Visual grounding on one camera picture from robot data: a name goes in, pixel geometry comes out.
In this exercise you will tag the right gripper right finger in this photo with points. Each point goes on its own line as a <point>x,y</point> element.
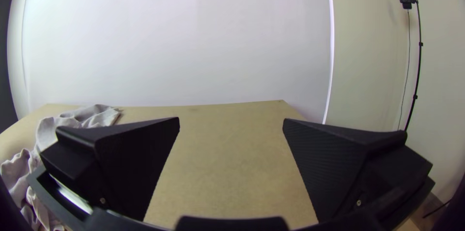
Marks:
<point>334,165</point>

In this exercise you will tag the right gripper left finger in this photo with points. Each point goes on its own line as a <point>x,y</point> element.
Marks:
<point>120,158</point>

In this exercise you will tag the grey t-shirt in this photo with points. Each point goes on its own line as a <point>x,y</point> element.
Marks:
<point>91,114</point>

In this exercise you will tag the black camera stand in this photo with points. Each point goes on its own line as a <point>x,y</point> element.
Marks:
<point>420,44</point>

